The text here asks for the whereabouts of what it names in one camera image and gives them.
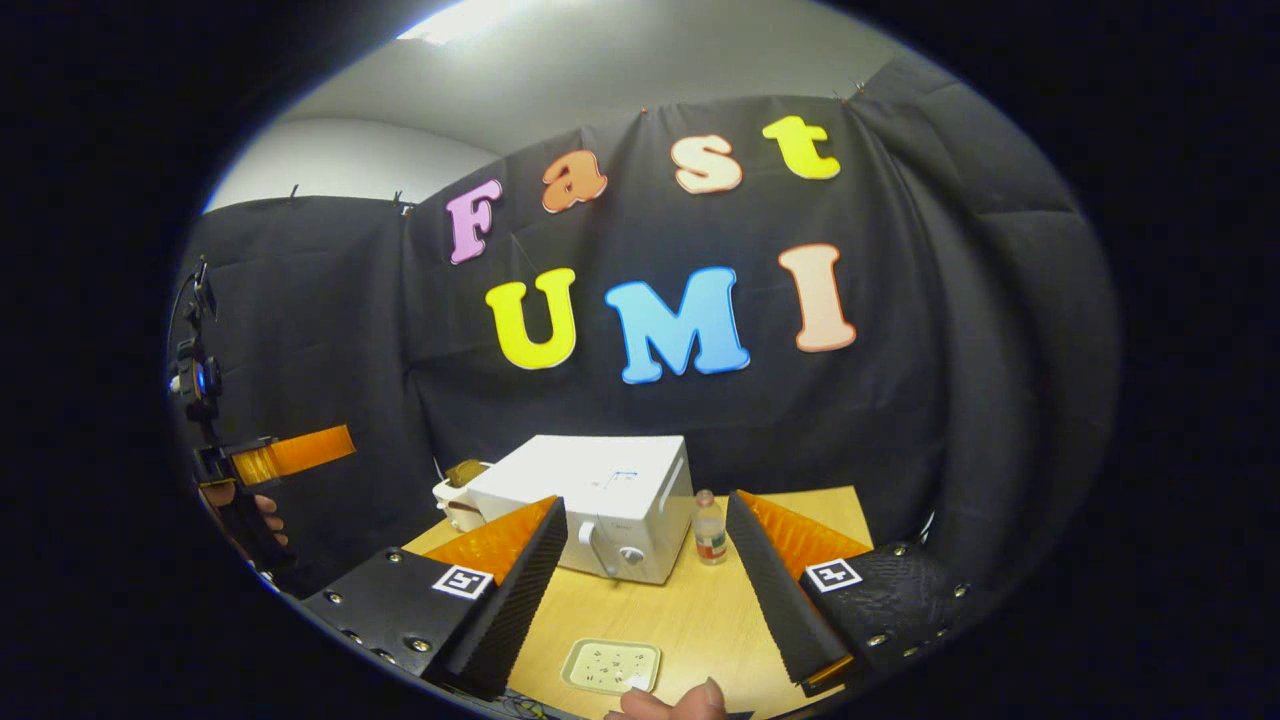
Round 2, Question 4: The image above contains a clear bottle with red label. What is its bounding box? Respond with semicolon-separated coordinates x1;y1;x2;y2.
693;489;729;567

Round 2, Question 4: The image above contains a pale green tray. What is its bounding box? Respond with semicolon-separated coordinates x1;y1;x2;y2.
559;638;663;696

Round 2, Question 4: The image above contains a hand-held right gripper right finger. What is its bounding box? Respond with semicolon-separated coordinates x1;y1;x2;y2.
725;488;991;698

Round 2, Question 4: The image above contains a white toaster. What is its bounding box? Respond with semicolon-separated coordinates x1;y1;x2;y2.
432;458;493;533

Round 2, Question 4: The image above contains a white microwave oven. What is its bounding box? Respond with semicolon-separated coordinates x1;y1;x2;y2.
465;433;694;586

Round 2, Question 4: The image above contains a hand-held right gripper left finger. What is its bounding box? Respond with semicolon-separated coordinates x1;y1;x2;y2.
300;495;569;701

